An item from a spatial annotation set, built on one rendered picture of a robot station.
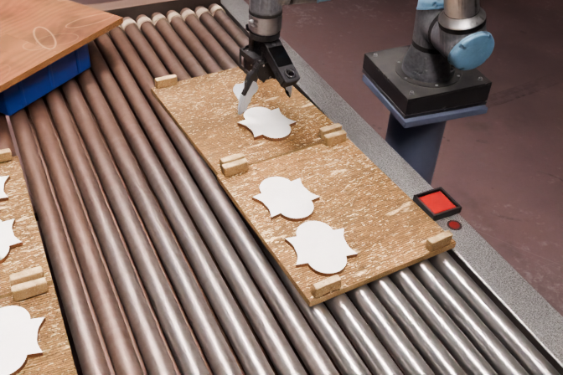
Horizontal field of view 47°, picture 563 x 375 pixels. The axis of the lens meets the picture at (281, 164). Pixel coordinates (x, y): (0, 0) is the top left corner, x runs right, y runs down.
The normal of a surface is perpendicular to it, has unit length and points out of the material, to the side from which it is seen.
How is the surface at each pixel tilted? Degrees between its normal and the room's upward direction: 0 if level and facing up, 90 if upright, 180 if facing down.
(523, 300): 0
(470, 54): 98
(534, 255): 0
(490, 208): 0
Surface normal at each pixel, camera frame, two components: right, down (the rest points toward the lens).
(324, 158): 0.05, -0.79
